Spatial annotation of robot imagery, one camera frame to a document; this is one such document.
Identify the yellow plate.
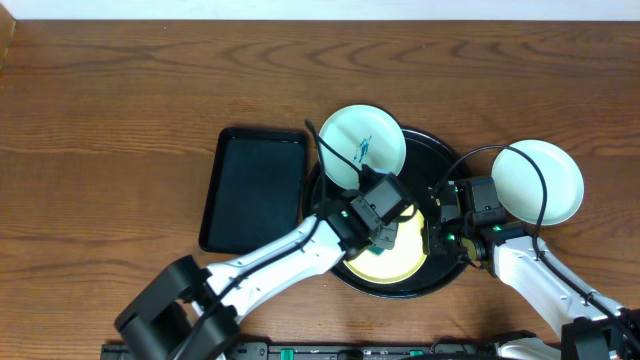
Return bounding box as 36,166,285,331
344,211,427,285

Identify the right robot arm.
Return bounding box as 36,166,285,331
427,178,639,359

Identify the green scouring sponge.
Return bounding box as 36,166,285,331
368,246,384,255

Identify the black rectangular tray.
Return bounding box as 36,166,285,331
198,127,307,255

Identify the right black cable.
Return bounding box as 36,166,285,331
432,144,640,341

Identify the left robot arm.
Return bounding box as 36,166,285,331
114,197,406,359

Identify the black round tray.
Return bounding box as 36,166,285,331
331,128,467,299

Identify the light blue plate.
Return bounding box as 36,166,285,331
319,105,407,175
491,140,584,226

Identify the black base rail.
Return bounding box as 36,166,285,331
99,340,501,360

